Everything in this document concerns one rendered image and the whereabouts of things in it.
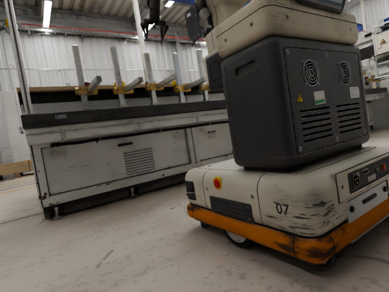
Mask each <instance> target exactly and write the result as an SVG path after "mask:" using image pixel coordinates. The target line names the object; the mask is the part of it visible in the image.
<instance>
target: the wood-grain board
mask: <svg viewBox="0 0 389 292"><path fill-rule="evenodd" d="M75 87H79V86H47V87H28V88H29V92H30V93H53V92H74V91H75ZM113 87H115V85H98V86H97V90H98V91H100V90H113ZM164 88H174V86H173V85H172V83H168V84H166V85H165V86H164ZM16 89H17V94H21V88H20V87H17V88H16ZM134 89H145V84H139V85H138V86H136V87H135V88H134Z"/></svg>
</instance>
